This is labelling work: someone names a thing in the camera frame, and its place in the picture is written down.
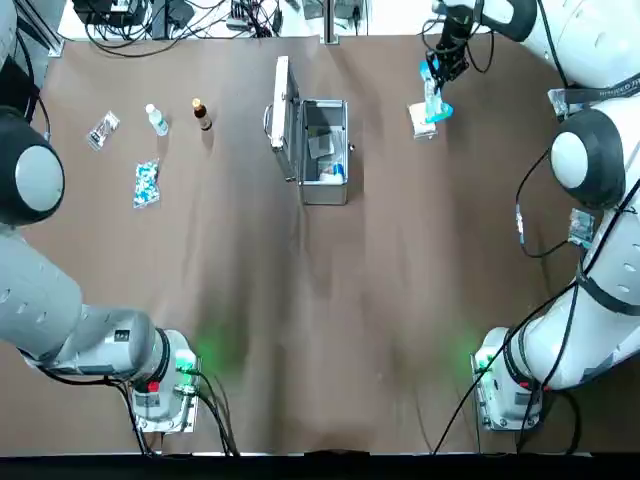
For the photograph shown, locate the left arm base cable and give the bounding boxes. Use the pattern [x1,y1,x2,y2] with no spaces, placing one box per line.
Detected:
[189,367,241,457]

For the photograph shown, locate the aluminium post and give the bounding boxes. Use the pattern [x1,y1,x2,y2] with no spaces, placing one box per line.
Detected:
[323,0,342,45]

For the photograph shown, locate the white gauze packet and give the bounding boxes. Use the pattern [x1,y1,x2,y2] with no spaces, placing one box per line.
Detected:
[406,102,437,140]

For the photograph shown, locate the black docking box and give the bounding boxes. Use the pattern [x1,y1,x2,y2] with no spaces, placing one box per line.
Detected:
[72,0,151,27]

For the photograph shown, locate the brown bottle orange cap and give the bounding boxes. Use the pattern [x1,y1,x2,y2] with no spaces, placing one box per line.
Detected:
[192,97,213,132]

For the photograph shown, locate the grey foil sachet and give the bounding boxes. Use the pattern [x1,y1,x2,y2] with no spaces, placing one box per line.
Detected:
[306,133,335,159]

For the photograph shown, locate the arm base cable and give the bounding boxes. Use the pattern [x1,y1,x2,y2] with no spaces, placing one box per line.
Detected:
[189,367,241,457]
[430,324,511,456]

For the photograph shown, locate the clear bottle white cap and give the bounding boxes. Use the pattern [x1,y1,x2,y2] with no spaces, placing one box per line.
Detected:
[145,103,170,137]

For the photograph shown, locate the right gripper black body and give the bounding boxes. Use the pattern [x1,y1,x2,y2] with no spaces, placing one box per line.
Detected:
[434,18,469,57]

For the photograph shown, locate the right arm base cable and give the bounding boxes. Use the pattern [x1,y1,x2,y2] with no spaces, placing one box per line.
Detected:
[430,324,511,456]

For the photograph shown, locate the aluminium medicine box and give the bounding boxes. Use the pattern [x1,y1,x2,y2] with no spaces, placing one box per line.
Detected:
[262,55,358,207]

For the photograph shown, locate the long blue cotton swab packet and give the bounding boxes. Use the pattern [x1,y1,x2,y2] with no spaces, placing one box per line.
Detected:
[418,59,455,125]

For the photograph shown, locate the right arm cable silver connector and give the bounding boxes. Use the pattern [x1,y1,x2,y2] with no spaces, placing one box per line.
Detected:
[513,149,576,259]

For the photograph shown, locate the black looping desk cable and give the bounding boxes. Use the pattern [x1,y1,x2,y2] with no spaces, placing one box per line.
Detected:
[84,22,201,51]

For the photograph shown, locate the white packet blue edge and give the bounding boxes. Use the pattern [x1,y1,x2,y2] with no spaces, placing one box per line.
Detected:
[548,88,572,121]

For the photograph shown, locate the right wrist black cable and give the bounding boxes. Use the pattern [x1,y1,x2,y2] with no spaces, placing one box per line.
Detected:
[464,19,496,74]

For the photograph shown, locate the blue white capsule bag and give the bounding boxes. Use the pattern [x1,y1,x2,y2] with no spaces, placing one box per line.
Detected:
[131,158,163,210]

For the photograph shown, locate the clear packet brown swab sticks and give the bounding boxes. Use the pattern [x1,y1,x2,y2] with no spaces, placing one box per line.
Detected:
[87,109,122,151]

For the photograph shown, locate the small square blue packet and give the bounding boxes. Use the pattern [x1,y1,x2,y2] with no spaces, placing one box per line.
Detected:
[569,208,597,247]

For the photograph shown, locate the aluminium frame rail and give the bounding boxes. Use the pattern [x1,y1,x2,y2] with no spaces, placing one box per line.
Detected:
[13,0,66,57]

